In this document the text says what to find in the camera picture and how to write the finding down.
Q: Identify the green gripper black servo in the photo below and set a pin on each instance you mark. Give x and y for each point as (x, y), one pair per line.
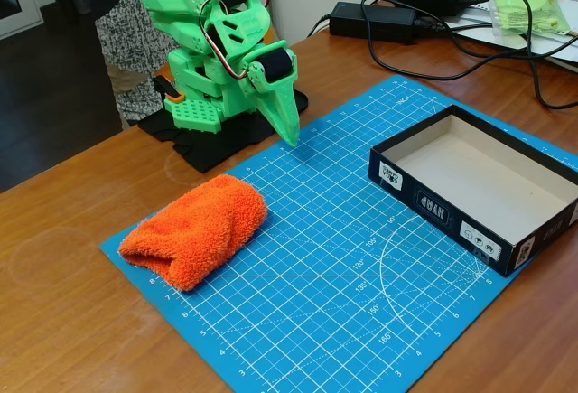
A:
(281, 64)

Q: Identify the orange fluffy towel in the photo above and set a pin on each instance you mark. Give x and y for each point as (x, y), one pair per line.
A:
(198, 230)

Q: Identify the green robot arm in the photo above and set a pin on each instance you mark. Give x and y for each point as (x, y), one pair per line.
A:
(194, 45)

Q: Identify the black orange table clamp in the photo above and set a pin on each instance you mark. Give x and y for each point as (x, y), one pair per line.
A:
(168, 88)

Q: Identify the black power adapter brick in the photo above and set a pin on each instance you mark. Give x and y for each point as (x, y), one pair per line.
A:
(375, 18)

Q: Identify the person in speckled garment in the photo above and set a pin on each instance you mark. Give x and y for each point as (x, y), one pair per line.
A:
(131, 40)

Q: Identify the blue cutting mat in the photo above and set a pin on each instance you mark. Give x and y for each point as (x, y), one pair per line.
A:
(307, 275)

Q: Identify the black cardboard box tray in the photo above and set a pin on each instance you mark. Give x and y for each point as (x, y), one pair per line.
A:
(474, 185)

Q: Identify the white paper sheets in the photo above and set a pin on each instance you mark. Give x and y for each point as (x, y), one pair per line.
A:
(496, 36)

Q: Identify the clear bag with green parts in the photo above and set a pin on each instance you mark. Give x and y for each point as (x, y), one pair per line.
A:
(528, 11)

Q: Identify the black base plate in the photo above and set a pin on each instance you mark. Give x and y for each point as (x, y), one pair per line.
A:
(212, 151)

